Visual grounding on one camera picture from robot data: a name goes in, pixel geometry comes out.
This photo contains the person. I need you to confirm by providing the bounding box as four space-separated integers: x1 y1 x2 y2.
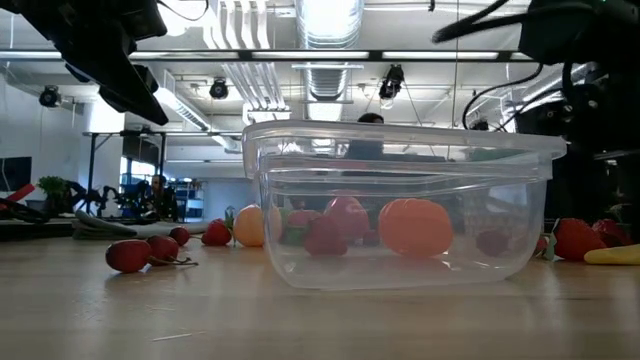
344 112 387 162
142 173 180 223

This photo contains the clear plastic tupperware container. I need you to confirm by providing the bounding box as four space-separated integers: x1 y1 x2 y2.
242 118 568 292

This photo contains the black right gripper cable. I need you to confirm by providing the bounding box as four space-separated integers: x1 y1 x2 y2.
432 0 546 131

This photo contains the pink orange toy peach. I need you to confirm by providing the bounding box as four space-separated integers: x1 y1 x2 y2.
233 203 283 249

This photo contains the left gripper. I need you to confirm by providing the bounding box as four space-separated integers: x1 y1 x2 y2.
14 0 170 127

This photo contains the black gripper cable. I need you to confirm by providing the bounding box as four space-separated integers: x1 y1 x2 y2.
157 0 210 23
432 0 546 131

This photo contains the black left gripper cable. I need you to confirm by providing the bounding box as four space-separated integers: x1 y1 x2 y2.
157 0 210 23

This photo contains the green toy fruit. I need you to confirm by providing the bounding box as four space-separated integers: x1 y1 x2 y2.
278 207 307 247

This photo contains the yellow toy banana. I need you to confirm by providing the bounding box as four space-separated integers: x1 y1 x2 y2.
583 243 640 267

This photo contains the silver ventilation duct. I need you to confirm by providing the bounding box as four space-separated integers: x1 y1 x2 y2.
294 0 366 103

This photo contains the black overhead camera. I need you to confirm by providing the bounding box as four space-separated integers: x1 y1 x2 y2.
378 63 406 101

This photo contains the black background workbench frame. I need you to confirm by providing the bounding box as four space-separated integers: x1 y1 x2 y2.
82 130 244 214

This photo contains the dark wall monitor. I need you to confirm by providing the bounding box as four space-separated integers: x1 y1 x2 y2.
0 156 34 193

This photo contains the red background robot part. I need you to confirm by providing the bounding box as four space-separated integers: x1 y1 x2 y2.
0 183 37 204

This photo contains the black aluminium rig frame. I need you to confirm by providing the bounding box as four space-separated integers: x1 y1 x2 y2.
0 48 531 63

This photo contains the small green background plant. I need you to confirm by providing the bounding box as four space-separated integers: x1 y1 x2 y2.
36 175 70 214

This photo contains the grey folded cloth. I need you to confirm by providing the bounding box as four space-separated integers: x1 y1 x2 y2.
72 208 214 241

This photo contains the black ceiling-mounted camera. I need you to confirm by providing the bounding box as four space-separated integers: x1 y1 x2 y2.
209 77 230 101
38 84 63 109

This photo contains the orange toy tangerine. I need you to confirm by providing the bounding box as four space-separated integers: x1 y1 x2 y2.
377 197 455 259

